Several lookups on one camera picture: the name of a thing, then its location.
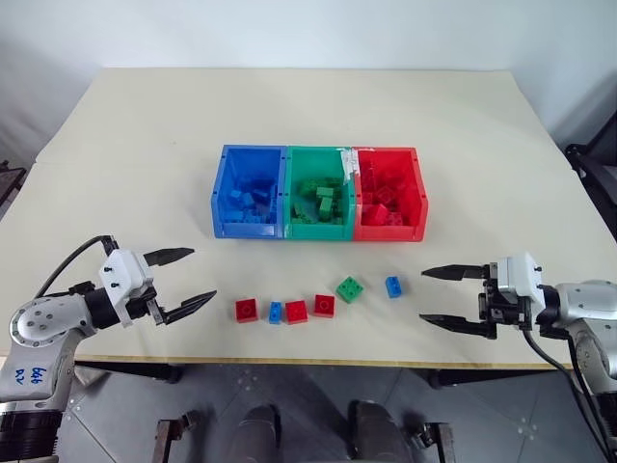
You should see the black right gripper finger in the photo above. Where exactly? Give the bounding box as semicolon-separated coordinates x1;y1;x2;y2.
419;262;492;283
418;313;497;340

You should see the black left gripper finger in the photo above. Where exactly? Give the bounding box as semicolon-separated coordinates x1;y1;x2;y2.
144;247;196;268
160;289;219;327

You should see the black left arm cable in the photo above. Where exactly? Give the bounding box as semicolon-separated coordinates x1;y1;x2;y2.
35;234;119;298

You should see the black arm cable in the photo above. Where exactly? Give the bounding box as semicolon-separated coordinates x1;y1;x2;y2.
522;326;612;463
35;234;119;298

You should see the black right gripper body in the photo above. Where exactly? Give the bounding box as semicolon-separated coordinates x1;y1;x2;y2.
477;262;532;341

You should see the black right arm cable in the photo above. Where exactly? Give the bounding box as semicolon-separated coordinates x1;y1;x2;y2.
522;326;612;463

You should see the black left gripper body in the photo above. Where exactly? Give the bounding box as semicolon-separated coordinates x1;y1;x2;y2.
123;282;168;326

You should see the brown metal bracket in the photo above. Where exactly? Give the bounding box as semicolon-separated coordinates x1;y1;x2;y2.
154;409;200;463
413;421;455;463

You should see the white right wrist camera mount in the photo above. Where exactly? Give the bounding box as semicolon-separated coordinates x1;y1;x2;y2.
496;251;544;310

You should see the red plastic storage bin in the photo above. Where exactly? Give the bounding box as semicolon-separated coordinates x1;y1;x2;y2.
351;146;430;243

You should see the green four-stud toy brick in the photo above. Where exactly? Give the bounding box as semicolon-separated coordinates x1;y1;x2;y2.
335;275;366;305

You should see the blue plastic storage bin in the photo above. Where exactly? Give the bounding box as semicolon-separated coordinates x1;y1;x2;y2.
209;144;289;240

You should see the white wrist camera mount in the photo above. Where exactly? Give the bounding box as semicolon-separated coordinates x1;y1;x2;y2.
496;251;544;310
97;248;156;330

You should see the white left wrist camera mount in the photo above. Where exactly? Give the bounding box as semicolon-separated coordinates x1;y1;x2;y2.
97;248;156;330

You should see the dark brown furniture piece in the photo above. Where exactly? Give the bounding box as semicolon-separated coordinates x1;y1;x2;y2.
0;160;26;221

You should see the black stand frame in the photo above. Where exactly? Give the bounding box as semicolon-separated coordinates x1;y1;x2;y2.
563;113;617;245

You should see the dark blue toy brick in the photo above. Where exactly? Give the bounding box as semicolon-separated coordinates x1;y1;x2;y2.
250;177;277;200

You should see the green plastic storage bin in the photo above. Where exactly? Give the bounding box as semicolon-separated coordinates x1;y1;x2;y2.
283;145;359;242

